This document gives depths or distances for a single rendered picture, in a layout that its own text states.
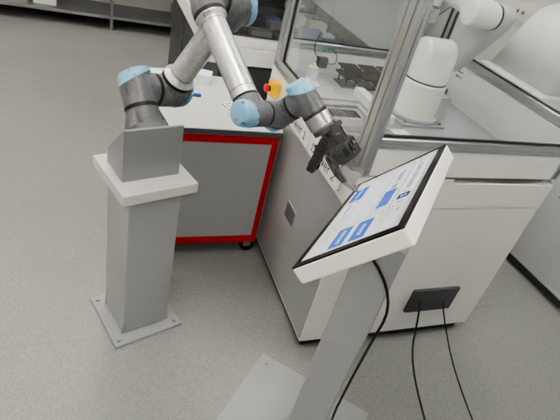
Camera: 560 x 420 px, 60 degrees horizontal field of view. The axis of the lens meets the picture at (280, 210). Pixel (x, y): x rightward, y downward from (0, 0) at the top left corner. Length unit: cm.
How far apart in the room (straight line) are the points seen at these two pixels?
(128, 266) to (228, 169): 69
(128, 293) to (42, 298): 49
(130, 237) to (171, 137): 40
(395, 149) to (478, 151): 36
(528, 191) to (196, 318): 154
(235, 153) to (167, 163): 58
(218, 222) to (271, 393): 90
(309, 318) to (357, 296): 77
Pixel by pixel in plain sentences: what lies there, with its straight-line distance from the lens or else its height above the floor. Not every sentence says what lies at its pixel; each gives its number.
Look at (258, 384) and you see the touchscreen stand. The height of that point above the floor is 3.
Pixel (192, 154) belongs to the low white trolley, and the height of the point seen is 62.
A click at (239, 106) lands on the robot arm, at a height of 120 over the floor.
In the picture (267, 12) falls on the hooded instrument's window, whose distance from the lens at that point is 281.
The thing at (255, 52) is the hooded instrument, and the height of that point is 88.
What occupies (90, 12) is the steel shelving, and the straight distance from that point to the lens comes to 573.
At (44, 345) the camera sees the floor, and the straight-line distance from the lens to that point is 222.
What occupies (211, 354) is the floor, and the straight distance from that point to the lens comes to 218.
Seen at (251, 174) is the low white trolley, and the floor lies 52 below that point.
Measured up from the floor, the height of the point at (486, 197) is 85.
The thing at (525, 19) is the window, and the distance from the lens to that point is 178.
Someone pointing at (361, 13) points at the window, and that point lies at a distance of 182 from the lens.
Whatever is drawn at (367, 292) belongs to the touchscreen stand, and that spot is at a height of 85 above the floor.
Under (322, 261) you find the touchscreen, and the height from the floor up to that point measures 103.
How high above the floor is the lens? 172
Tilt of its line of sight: 34 degrees down
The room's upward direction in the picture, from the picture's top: 15 degrees clockwise
